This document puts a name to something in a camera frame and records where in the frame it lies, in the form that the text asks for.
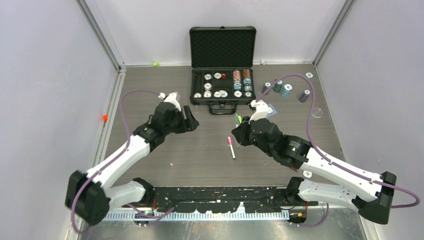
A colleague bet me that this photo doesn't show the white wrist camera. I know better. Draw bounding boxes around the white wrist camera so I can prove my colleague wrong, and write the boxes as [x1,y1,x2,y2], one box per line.
[158,92,182,112]
[248,100,269,124]

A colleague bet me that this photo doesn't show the purple chip stack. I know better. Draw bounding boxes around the purple chip stack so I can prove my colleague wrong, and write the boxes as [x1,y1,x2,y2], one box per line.
[298,89,311,103]

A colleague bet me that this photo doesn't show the teal chip stack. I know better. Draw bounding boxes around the teal chip stack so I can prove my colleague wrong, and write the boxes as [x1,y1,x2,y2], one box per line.
[273,80,284,93]

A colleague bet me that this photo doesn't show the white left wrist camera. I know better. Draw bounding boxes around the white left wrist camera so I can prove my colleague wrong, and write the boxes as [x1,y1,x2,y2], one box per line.
[158,92,182,112]

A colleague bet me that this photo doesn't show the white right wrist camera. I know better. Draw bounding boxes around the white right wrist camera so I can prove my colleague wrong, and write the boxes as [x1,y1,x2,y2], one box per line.
[248,100,269,124]

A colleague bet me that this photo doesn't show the white chip near base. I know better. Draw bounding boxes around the white chip near base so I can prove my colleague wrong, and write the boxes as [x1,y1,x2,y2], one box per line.
[302,170,313,179]

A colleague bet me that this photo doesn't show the dark green chip stack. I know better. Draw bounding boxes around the dark green chip stack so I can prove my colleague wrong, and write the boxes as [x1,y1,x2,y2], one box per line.
[261,82,272,96]

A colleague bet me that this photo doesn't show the clear dealer button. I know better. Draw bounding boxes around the clear dealer button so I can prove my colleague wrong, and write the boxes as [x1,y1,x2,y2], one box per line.
[311,107,324,119]

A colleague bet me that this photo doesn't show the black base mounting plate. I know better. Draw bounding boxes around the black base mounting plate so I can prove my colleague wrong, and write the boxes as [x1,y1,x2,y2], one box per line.
[140,186,318,214]

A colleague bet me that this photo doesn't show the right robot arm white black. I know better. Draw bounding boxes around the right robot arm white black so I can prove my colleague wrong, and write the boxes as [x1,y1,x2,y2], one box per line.
[231,117,397,225]

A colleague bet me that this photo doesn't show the blue playing card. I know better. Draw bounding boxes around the blue playing card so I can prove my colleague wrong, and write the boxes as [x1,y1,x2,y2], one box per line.
[266,104,278,118]

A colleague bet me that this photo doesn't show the light blue chip stack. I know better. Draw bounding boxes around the light blue chip stack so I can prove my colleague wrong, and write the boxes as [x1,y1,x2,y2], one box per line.
[281,83,293,98]

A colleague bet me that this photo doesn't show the black poker chip case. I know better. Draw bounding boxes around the black poker chip case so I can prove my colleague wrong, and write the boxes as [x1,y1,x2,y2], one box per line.
[189,26,257,115]

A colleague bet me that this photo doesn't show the white chip far corner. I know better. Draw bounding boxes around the white chip far corner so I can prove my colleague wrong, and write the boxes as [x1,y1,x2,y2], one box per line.
[305,72,314,79]

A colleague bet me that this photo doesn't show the white pen blue tip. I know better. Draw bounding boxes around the white pen blue tip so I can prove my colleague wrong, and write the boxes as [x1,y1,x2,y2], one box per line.
[227,136,236,160]

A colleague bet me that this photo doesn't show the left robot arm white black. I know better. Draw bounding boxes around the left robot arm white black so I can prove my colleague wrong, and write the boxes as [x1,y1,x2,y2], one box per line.
[64,102,199,226]

